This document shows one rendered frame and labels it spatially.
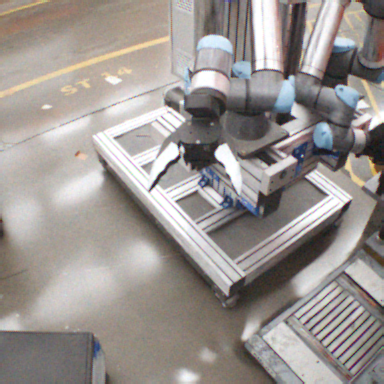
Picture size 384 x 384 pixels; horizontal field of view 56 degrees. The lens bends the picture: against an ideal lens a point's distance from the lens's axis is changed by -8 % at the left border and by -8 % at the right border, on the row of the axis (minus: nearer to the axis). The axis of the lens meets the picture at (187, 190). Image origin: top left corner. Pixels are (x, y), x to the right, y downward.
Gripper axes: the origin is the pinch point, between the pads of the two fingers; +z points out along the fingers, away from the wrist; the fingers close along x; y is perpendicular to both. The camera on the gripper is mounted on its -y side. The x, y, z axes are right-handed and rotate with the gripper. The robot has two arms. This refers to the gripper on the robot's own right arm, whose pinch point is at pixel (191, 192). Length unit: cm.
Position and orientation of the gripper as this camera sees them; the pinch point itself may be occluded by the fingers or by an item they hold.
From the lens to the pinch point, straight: 62.4
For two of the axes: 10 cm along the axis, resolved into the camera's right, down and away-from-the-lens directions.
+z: -1.4, 9.0, -4.0
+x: -9.7, -0.5, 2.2
